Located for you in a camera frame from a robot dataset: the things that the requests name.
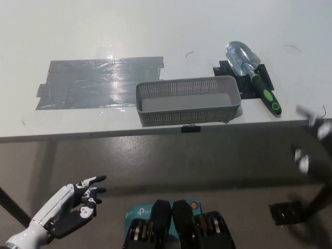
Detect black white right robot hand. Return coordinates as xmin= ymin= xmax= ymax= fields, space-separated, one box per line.
xmin=293 ymin=103 xmax=332 ymax=182

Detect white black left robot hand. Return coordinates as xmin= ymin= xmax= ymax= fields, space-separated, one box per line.
xmin=31 ymin=175 xmax=107 ymax=239

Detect silver trowel green black handle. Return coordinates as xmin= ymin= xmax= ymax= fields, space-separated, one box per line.
xmin=225 ymin=40 xmax=283 ymax=118

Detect black tape patch on desk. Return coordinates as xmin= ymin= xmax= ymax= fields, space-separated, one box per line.
xmin=212 ymin=60 xmax=275 ymax=101

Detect black table leg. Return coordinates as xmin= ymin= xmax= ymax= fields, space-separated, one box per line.
xmin=302 ymin=178 xmax=332 ymax=218
xmin=0 ymin=178 xmax=31 ymax=226

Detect small black tape piece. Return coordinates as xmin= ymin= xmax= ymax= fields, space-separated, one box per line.
xmin=181 ymin=124 xmax=202 ymax=134

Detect grey perforated plastic basket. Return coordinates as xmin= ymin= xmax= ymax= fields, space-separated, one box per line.
xmin=135 ymin=75 xmax=242 ymax=127

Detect grey duct tape patch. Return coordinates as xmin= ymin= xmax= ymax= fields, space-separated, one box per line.
xmin=35 ymin=56 xmax=167 ymax=112

